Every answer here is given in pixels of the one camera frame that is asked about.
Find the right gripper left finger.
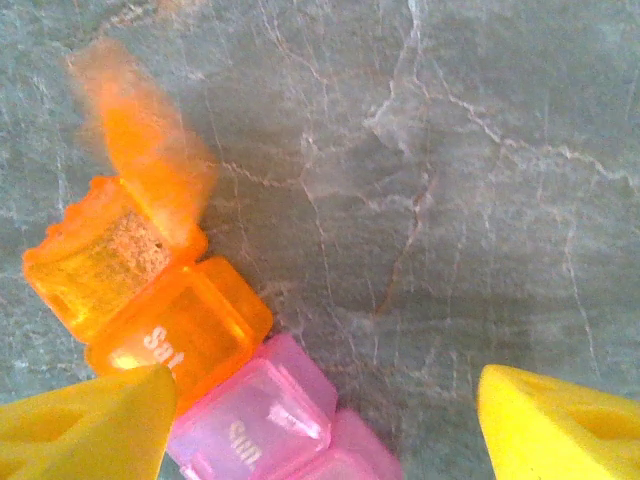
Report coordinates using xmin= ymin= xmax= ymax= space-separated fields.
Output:
xmin=0 ymin=363 xmax=180 ymax=480

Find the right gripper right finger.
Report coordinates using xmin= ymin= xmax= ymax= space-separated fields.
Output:
xmin=476 ymin=363 xmax=640 ymax=480

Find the orange pink pill organizer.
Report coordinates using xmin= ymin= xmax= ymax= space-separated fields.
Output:
xmin=22 ymin=37 xmax=406 ymax=480

